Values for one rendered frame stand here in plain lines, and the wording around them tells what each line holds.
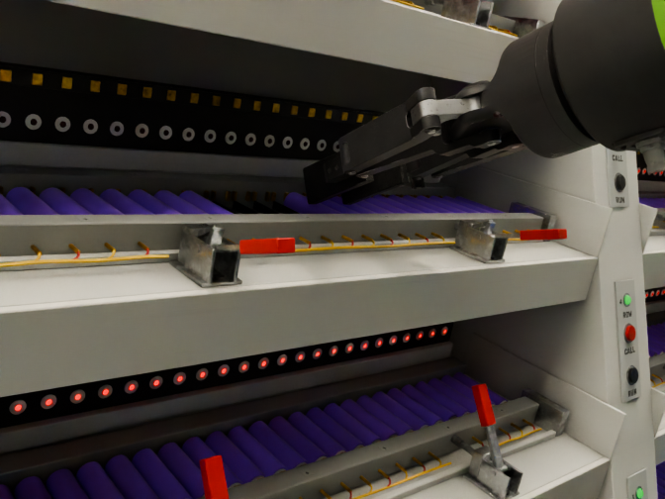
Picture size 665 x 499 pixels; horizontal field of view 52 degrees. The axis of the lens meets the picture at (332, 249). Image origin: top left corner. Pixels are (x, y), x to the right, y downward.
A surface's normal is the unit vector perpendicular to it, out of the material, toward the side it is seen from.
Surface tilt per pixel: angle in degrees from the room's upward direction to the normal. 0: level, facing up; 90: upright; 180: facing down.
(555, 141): 148
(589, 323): 90
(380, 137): 91
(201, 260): 90
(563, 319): 90
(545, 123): 129
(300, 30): 112
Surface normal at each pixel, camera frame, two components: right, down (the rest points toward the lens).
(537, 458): 0.18, -0.94
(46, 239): 0.63, 0.33
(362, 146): -0.81, 0.05
